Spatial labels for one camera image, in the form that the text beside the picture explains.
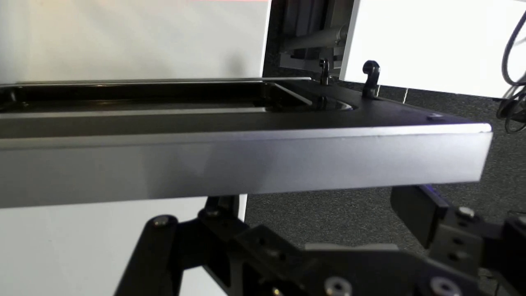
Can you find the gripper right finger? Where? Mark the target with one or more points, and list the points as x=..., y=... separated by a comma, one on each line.
x=452, y=234

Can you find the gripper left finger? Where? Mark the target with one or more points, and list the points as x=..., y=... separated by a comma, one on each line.
x=164, y=255

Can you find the grey black microwave door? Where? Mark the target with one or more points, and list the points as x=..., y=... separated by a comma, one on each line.
x=287, y=164

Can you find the white board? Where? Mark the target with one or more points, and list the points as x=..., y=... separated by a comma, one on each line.
x=431, y=45
x=123, y=41

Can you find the dark metal frame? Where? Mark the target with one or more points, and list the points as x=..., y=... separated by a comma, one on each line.
x=308, y=41

